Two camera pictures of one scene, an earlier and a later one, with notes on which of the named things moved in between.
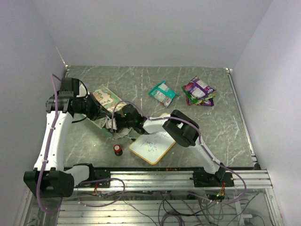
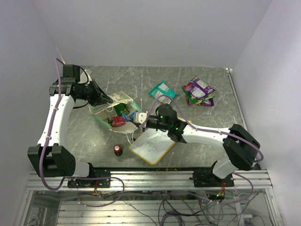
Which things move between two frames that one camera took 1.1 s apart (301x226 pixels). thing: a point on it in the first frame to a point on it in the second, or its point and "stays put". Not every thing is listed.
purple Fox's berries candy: [207, 102] stays put
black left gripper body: [91, 107] to [91, 92]
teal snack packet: [163, 92] stays put
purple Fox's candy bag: [198, 88] stays put
